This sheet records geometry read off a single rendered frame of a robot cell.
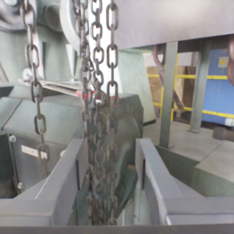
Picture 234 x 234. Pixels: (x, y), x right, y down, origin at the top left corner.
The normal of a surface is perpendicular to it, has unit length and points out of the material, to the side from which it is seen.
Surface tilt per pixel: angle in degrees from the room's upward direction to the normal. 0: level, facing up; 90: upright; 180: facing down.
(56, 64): 90
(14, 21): 83
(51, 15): 90
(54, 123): 45
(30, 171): 90
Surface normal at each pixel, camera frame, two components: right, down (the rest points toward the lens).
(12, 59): 0.68, 0.19
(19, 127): -0.33, -0.53
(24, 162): -0.47, 0.22
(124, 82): 0.65, -0.12
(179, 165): -0.74, 0.17
